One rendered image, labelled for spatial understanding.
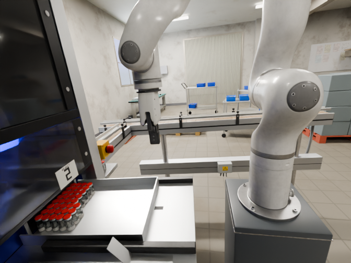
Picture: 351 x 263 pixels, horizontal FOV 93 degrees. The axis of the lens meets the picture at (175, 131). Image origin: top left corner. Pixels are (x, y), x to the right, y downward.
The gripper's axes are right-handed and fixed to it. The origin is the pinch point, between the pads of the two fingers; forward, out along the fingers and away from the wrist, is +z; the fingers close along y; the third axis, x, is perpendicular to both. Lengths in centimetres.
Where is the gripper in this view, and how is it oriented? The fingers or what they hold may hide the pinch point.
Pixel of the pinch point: (154, 138)
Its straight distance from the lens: 55.5
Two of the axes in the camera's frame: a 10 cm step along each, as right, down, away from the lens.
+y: -0.8, 3.1, -9.5
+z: 0.8, 9.5, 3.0
